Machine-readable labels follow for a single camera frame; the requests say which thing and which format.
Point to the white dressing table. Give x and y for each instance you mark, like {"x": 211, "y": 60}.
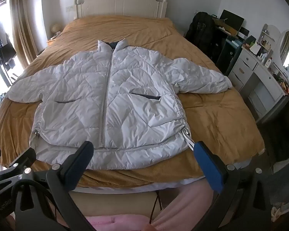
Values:
{"x": 243, "y": 69}

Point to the hanging dark clothes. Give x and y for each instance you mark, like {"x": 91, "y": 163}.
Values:
{"x": 0, "y": 45}

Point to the white cosmetics shelf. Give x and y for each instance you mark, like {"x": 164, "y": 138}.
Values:
{"x": 267, "y": 32}

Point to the bedside table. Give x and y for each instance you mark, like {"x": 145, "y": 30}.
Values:
{"x": 51, "y": 41}

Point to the dark cabinet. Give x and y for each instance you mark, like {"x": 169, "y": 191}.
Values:
{"x": 225, "y": 55}

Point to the beige bed base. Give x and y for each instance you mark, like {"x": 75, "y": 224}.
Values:
{"x": 110, "y": 202}

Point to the white puffer jacket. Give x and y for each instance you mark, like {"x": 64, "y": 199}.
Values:
{"x": 134, "y": 89}

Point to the white bed headboard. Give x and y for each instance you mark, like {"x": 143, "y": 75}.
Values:
{"x": 120, "y": 4}

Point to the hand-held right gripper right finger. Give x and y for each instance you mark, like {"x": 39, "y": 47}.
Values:
{"x": 208, "y": 166}

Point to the brown curtain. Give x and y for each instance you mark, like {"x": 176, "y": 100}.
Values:
{"x": 24, "y": 28}

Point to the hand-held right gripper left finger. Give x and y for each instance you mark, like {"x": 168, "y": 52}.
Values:
{"x": 78, "y": 163}

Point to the white bed sheet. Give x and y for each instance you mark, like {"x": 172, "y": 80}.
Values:
{"x": 173, "y": 185}

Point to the black backpack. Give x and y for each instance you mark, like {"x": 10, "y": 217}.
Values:
{"x": 202, "y": 31}

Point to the brown bedspread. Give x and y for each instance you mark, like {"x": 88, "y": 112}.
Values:
{"x": 134, "y": 28}

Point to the person's pink pants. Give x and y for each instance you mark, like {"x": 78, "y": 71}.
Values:
{"x": 187, "y": 204}

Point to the light cloth on floor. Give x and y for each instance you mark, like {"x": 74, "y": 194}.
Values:
{"x": 280, "y": 210}

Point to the bedside lamp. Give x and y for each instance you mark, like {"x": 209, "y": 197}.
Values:
{"x": 55, "y": 28}

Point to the black monitor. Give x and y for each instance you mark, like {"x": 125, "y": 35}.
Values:
{"x": 232, "y": 20}

